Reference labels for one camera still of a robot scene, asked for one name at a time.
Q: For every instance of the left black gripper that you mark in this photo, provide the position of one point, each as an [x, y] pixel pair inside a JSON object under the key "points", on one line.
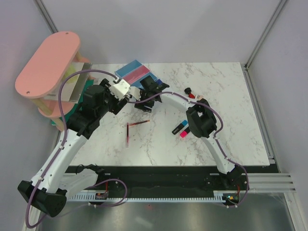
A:
{"points": [[119, 104]]}

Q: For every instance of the white cable duct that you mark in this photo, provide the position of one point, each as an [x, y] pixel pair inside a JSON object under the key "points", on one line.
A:
{"points": [[99, 197]]}

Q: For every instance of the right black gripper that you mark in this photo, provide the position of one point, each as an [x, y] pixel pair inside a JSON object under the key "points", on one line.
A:
{"points": [[141, 104]]}

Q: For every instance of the red pen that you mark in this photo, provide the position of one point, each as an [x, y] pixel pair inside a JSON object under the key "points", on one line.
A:
{"points": [[127, 135]]}

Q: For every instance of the red black stamp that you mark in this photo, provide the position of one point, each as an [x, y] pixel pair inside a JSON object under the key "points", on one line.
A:
{"points": [[189, 93]]}

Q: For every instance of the right aluminium frame post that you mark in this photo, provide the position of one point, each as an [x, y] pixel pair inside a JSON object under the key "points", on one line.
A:
{"points": [[266, 31]]}

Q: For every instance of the dark red pencil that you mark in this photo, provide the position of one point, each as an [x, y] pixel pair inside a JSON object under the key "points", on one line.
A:
{"points": [[138, 123]]}

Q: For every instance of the aluminium frame post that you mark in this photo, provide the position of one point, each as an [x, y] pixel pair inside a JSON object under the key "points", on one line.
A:
{"points": [[46, 16], [266, 31]]}

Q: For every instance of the blue cap highlighter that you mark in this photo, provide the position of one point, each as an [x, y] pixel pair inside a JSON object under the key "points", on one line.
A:
{"points": [[179, 127]]}

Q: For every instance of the pink wooden shelf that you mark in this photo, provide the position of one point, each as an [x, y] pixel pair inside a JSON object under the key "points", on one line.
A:
{"points": [[56, 58]]}

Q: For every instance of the pink bin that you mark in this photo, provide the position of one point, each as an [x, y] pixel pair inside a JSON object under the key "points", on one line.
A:
{"points": [[136, 74]]}

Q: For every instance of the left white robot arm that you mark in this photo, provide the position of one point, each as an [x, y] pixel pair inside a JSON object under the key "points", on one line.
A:
{"points": [[47, 191]]}

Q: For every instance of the pink cap highlighter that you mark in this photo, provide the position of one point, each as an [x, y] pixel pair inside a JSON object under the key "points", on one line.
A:
{"points": [[185, 132]]}

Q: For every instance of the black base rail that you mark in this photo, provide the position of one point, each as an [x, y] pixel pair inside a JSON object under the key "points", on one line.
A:
{"points": [[167, 182]]}

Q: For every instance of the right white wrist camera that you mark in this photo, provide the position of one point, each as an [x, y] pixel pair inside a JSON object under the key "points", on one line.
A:
{"points": [[135, 92]]}

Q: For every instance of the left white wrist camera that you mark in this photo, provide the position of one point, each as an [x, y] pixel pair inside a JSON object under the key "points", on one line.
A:
{"points": [[120, 88]]}

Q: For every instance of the left aluminium frame post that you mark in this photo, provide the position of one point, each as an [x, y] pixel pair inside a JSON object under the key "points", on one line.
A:
{"points": [[46, 16]]}

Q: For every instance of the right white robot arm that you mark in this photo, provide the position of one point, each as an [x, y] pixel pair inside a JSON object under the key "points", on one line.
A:
{"points": [[204, 123]]}

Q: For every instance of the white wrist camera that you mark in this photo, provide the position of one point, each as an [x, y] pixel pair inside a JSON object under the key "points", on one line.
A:
{"points": [[135, 92], [120, 88]]}

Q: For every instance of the light blue bin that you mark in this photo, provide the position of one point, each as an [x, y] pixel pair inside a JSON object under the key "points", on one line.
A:
{"points": [[128, 68]]}

